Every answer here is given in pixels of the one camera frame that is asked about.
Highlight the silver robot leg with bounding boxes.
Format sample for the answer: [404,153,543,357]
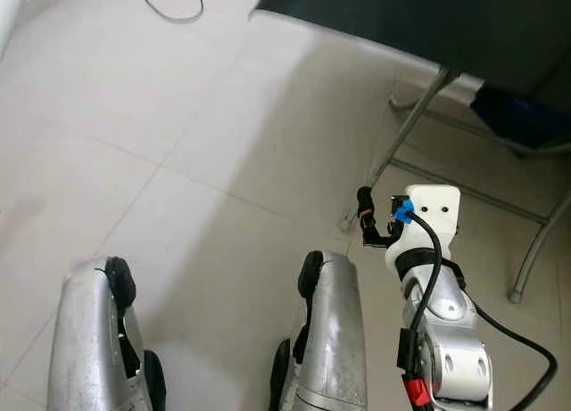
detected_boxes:
[47,255,167,411]
[268,249,368,411]

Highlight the black tablecloth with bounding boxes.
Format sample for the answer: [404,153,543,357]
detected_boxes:
[250,0,571,93]

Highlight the black floor cable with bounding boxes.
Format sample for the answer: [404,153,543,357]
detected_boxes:
[140,0,206,24]

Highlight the dark blue bag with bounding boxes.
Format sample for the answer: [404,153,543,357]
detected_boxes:
[473,83,571,151]

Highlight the silver right robot leg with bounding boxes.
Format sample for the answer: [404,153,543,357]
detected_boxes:
[268,249,368,411]

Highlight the grey metal table frame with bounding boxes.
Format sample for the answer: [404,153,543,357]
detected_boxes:
[339,68,571,305]

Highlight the silver left robot leg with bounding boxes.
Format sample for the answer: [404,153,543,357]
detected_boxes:
[47,255,167,411]

